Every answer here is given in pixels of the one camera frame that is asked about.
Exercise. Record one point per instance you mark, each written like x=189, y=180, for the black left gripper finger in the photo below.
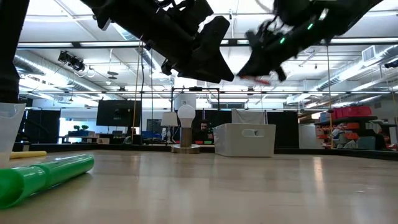
x=208, y=59

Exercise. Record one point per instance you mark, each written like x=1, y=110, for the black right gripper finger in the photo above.
x=280, y=74
x=264, y=60

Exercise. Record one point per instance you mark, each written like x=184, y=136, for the thin red highlighter pen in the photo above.
x=261, y=81

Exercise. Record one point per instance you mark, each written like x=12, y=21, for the thin yellow highlighter pen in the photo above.
x=29, y=154

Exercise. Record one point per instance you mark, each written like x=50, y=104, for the green highlighter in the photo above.
x=31, y=183

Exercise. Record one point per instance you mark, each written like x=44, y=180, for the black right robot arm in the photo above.
x=348, y=12

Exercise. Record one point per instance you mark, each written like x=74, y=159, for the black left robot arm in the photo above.
x=11, y=46

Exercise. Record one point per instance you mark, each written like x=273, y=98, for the black partition panel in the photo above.
x=286, y=130
x=46, y=127

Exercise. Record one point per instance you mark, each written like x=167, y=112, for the bulb lamp on metal base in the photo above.
x=186, y=115

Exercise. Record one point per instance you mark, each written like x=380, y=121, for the person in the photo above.
x=203, y=127

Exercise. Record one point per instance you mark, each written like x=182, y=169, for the shaded table lamp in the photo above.
x=169, y=119

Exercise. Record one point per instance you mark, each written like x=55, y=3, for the shelf with red bins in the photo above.
x=351, y=111

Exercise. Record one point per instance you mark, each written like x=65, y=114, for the grey plastic bin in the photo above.
x=230, y=143

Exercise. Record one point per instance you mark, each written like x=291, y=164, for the clear plastic container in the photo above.
x=11, y=130

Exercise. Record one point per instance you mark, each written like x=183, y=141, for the black station frame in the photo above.
x=195, y=89

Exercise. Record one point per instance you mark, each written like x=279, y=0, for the black ceiling-mounted camera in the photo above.
x=70, y=59

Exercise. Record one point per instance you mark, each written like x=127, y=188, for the black wall screen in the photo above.
x=118, y=113

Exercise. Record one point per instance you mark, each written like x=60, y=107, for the silver ventilation duct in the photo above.
x=37, y=67

